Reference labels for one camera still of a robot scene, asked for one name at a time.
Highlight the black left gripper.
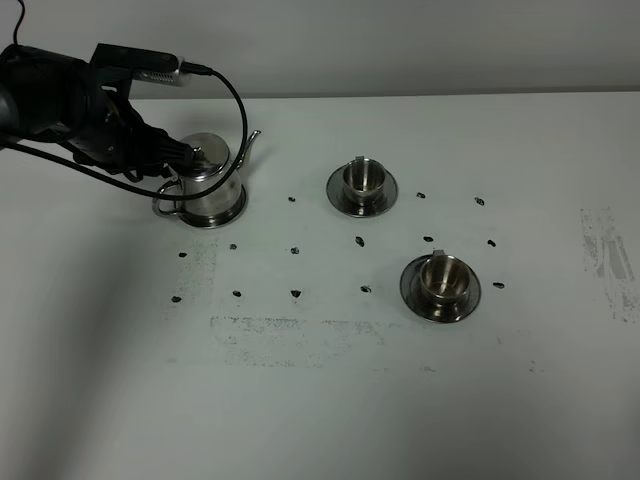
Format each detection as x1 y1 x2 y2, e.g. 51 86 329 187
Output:
19 47 193 183

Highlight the stainless steel teapot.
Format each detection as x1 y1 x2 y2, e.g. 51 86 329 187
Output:
152 130 261 221

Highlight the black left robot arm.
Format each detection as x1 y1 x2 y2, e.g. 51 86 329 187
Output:
1 44 194 182

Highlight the round steel teapot saucer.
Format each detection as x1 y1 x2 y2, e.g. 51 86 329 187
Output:
179 187 247 229

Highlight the far steel saucer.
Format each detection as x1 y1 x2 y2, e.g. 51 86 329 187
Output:
326 165 398 218

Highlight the far steel teacup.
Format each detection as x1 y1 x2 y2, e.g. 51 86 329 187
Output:
342 156 386 206

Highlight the steel teacup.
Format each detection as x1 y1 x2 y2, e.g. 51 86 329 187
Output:
419 250 471 304
342 156 386 206

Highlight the near steel saucer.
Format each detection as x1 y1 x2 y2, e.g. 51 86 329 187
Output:
400 252 481 324

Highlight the near steel teacup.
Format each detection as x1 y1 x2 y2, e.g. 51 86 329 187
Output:
419 250 471 304

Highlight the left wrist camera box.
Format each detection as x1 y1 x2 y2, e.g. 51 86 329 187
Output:
90 43 191 86

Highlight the black left camera cable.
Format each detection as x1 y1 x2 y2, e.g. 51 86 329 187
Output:
0 0 250 203

